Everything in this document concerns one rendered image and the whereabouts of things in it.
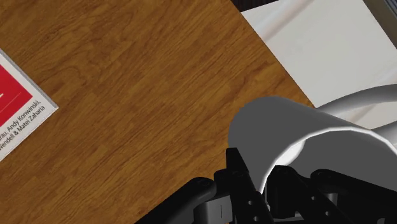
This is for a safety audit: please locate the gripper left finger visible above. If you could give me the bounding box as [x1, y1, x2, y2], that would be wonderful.
[134, 147, 275, 224]

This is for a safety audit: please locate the brown wooden table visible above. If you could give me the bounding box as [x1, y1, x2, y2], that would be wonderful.
[0, 0, 316, 224]

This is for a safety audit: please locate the red and white book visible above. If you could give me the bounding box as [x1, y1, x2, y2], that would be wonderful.
[0, 48, 60, 162]

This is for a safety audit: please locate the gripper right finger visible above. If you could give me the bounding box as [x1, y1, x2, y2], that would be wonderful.
[267, 165, 397, 224]

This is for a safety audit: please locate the white mug with handle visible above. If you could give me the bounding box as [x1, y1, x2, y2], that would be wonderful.
[228, 84, 397, 195]

